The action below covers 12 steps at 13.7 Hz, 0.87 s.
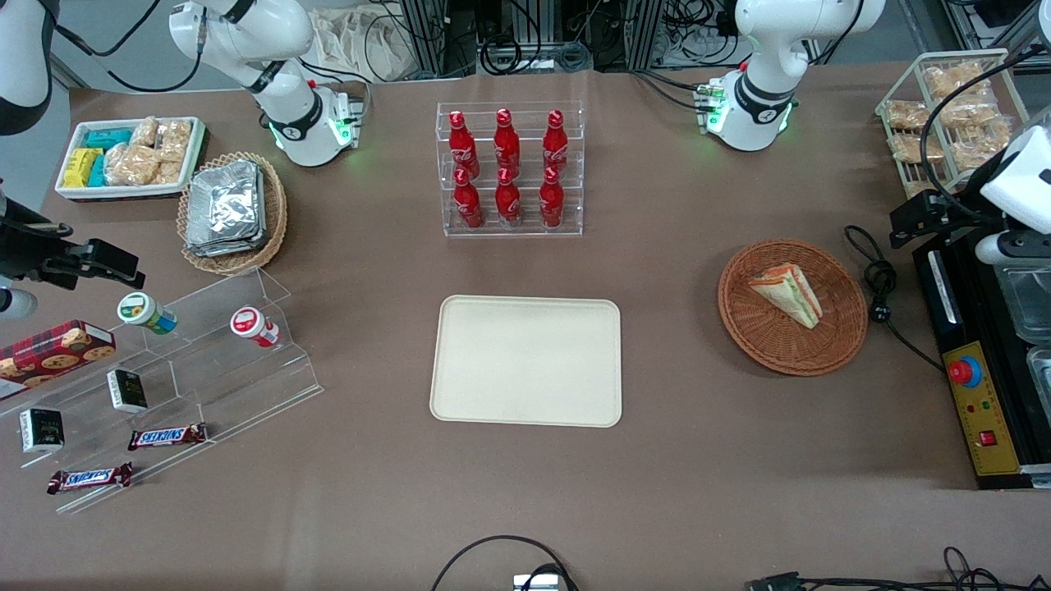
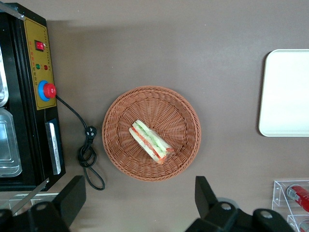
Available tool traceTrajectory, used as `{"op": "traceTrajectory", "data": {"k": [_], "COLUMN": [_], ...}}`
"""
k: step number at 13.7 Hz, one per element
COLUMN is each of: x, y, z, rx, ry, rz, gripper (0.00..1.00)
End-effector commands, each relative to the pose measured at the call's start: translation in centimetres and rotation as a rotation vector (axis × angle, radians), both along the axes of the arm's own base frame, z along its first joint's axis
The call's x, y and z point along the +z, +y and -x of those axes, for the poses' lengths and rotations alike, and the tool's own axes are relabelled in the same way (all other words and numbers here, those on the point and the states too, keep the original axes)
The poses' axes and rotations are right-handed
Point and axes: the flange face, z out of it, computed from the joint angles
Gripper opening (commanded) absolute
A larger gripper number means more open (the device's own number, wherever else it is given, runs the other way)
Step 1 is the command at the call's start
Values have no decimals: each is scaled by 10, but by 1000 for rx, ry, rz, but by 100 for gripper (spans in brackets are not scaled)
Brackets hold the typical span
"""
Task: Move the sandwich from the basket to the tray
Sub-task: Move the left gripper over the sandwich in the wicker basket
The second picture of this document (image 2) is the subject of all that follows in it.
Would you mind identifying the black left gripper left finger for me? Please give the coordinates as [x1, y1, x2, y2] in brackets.
[0, 175, 87, 232]

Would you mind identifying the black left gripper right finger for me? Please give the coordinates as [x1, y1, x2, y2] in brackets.
[193, 176, 296, 232]

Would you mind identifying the triangle sandwich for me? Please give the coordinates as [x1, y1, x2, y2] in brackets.
[128, 119, 175, 165]

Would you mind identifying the round brown wicker basket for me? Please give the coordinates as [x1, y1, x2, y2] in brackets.
[101, 86, 202, 182]

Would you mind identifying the cream plastic serving tray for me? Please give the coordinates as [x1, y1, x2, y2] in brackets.
[258, 49, 309, 137]

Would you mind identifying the clear acrylic bottle rack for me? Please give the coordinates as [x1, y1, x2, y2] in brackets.
[271, 180, 309, 232]

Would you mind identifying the black sealing machine yellow panel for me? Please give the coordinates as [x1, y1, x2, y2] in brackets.
[0, 2, 66, 216]

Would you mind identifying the silver foil container in machine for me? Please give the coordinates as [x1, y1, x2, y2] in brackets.
[0, 45, 9, 107]
[0, 108, 23, 178]

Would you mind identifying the red emergency stop button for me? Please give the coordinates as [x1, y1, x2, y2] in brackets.
[38, 80, 57, 101]

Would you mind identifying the black power cable with plug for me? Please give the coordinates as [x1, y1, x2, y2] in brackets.
[55, 94, 106, 191]

